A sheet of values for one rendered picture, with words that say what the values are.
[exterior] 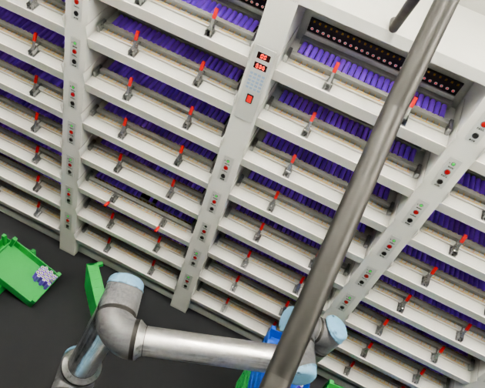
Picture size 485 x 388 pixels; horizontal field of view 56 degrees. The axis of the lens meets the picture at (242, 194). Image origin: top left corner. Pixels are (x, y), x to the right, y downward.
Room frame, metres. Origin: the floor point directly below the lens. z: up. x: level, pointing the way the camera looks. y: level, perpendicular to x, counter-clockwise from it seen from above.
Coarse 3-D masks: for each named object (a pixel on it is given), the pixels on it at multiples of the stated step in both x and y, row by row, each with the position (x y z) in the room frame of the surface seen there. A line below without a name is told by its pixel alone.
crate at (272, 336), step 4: (272, 328) 1.13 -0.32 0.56; (268, 332) 1.14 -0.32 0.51; (272, 332) 1.13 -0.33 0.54; (276, 332) 1.14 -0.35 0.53; (280, 332) 1.14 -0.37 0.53; (268, 336) 1.10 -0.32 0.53; (272, 336) 1.14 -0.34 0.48; (276, 336) 1.14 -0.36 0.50; (280, 336) 1.14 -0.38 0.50; (268, 340) 1.08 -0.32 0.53; (272, 340) 1.12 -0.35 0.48; (276, 340) 1.13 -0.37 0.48; (260, 376) 0.92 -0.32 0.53; (260, 380) 0.91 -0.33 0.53; (256, 384) 0.91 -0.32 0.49; (292, 384) 0.97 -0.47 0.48; (308, 384) 0.97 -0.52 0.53
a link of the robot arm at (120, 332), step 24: (120, 312) 0.71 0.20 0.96; (120, 336) 0.64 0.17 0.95; (144, 336) 0.67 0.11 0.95; (168, 336) 0.69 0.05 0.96; (192, 336) 0.72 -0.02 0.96; (216, 336) 0.75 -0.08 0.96; (192, 360) 0.67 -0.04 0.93; (216, 360) 0.68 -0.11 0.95; (240, 360) 0.70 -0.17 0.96; (264, 360) 0.72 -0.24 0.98; (312, 360) 0.77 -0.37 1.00
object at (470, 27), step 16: (368, 0) 1.59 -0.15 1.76; (384, 0) 1.66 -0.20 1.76; (400, 0) 1.73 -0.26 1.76; (432, 0) 1.90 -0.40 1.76; (304, 16) 1.61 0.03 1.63; (320, 16) 1.60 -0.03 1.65; (416, 16) 1.62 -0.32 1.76; (464, 16) 1.85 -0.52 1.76; (480, 16) 1.95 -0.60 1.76; (304, 32) 1.60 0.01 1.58; (352, 32) 1.59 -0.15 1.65; (448, 32) 1.58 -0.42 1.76; (464, 32) 1.65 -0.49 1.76; (480, 32) 1.73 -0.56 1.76; (480, 48) 1.54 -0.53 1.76; (432, 64) 1.55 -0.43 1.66; (464, 80) 1.54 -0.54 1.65
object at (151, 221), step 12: (84, 180) 1.53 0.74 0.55; (84, 192) 1.49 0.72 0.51; (96, 192) 1.49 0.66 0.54; (108, 192) 1.51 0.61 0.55; (132, 192) 1.56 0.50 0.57; (120, 204) 1.48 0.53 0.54; (132, 204) 1.50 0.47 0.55; (132, 216) 1.46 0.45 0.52; (144, 216) 1.46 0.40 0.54; (156, 216) 1.48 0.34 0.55; (168, 228) 1.45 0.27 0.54; (180, 228) 1.47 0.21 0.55; (192, 228) 1.47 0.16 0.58; (180, 240) 1.43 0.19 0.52
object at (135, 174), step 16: (96, 144) 1.56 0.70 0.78; (112, 144) 1.59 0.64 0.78; (96, 160) 1.50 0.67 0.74; (112, 160) 1.52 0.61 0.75; (128, 160) 1.53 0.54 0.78; (144, 160) 1.57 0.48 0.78; (112, 176) 1.48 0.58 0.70; (128, 176) 1.48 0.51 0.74; (144, 176) 1.50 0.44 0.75; (160, 176) 1.51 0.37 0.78; (176, 176) 1.55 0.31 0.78; (144, 192) 1.46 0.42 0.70; (160, 192) 1.46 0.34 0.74; (176, 192) 1.48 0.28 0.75; (192, 192) 1.49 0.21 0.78; (176, 208) 1.44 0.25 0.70; (192, 208) 1.44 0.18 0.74
